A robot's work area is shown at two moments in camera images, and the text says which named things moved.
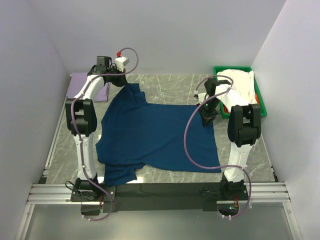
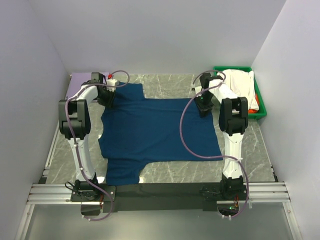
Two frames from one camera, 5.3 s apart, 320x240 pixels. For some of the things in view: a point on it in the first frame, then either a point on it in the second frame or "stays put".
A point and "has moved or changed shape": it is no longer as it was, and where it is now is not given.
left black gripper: [122, 82] to [108, 103]
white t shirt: [243, 91] stays put
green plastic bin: [226, 113] stays put
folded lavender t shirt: [76, 80] stays put
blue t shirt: [134, 132] has moved or changed shape
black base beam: [118, 197] stays put
